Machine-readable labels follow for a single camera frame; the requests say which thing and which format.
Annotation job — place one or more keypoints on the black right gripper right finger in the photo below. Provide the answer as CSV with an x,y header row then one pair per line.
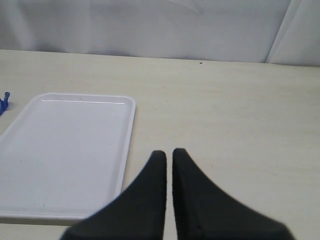
x,y
203,211

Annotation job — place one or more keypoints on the blue container lid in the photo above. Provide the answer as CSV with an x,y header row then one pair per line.
x,y
4,103

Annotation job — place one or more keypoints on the white plastic tray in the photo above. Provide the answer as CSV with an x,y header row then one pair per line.
x,y
64,157

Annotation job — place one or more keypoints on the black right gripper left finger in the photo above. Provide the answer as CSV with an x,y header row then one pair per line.
x,y
138,213

